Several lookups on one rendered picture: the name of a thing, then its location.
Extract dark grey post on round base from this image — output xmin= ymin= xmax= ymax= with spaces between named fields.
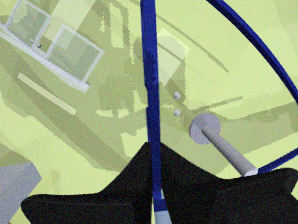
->
xmin=189 ymin=113 xmax=258 ymax=177

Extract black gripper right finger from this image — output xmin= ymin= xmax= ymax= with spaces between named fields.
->
xmin=160 ymin=141 xmax=298 ymax=224

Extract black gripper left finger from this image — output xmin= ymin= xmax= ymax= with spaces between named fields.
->
xmin=20 ymin=141 xmax=153 ymax=224

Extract navy blue glasses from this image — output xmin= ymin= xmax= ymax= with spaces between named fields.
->
xmin=140 ymin=0 xmax=298 ymax=212

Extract light grey rectangular block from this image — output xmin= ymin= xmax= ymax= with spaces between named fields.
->
xmin=0 ymin=161 xmax=43 ymax=224

